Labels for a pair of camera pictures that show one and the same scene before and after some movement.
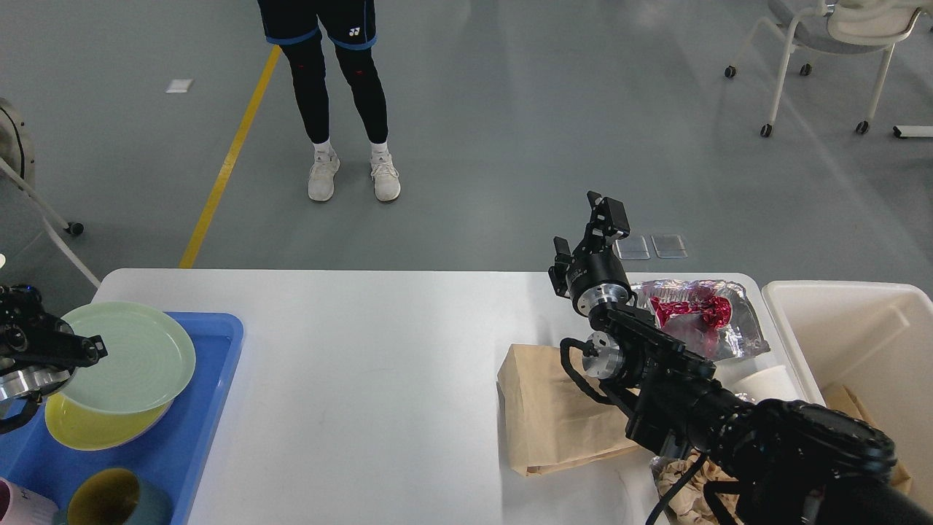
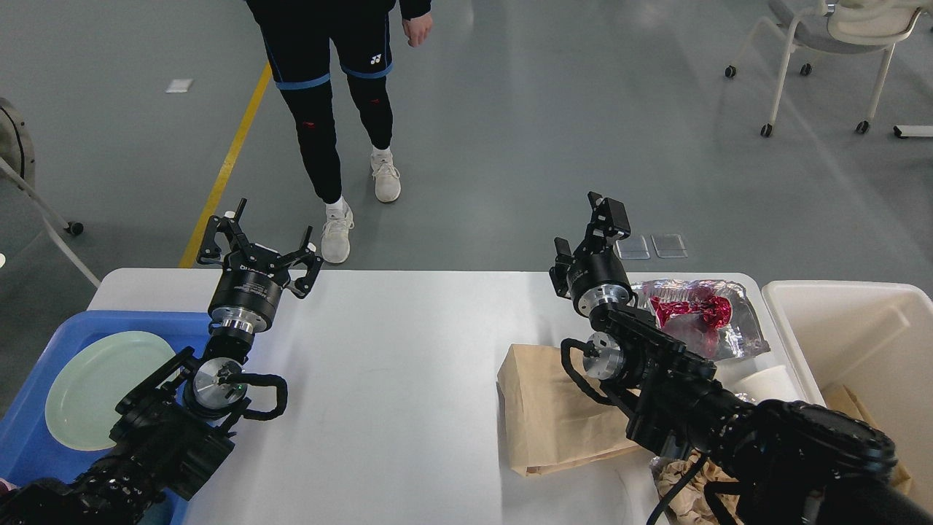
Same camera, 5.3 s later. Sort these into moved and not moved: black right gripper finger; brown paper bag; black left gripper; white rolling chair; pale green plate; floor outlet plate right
Moved: pale green plate; black left gripper
Not moved: white rolling chair; black right gripper finger; floor outlet plate right; brown paper bag
